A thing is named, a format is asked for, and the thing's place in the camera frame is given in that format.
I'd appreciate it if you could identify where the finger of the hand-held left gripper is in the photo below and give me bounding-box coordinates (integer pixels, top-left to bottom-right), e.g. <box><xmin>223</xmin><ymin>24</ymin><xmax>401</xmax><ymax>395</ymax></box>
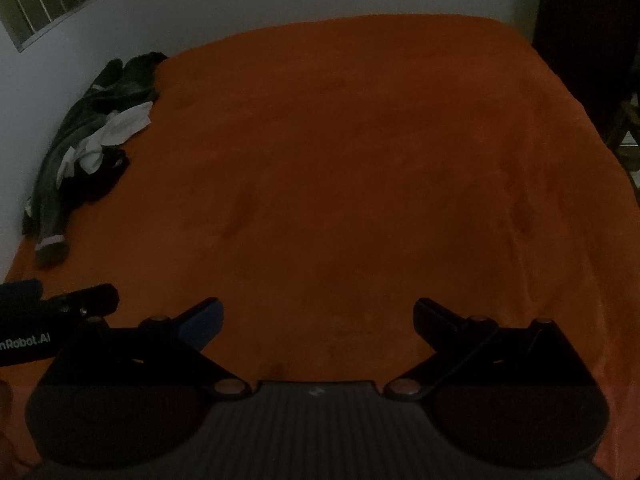
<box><xmin>44</xmin><ymin>283</ymin><xmax>121</xmax><ymax>318</ymax></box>

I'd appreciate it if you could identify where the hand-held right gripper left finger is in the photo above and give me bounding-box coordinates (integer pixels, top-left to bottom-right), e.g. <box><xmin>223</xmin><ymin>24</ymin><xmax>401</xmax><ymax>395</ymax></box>
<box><xmin>37</xmin><ymin>297</ymin><xmax>253</xmax><ymax>402</ymax></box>

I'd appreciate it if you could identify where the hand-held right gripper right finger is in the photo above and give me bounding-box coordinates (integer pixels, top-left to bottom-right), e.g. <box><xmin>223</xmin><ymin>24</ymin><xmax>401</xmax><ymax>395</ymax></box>
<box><xmin>382</xmin><ymin>297</ymin><xmax>603</xmax><ymax>403</ymax></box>

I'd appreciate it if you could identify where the white cloth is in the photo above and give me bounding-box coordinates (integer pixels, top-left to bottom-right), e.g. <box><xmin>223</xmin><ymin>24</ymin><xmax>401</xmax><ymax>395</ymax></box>
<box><xmin>56</xmin><ymin>101</ymin><xmax>153</xmax><ymax>188</ymax></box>

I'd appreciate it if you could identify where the orange blanket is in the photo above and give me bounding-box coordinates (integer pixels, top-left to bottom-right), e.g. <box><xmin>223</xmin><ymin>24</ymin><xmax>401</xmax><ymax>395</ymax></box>
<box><xmin>0</xmin><ymin>14</ymin><xmax>640</xmax><ymax>480</ymax></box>

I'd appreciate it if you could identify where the dark grey garment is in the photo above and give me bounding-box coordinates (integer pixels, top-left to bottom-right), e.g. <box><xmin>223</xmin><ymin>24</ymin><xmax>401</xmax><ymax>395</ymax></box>
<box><xmin>87</xmin><ymin>52</ymin><xmax>168</xmax><ymax>113</ymax></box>

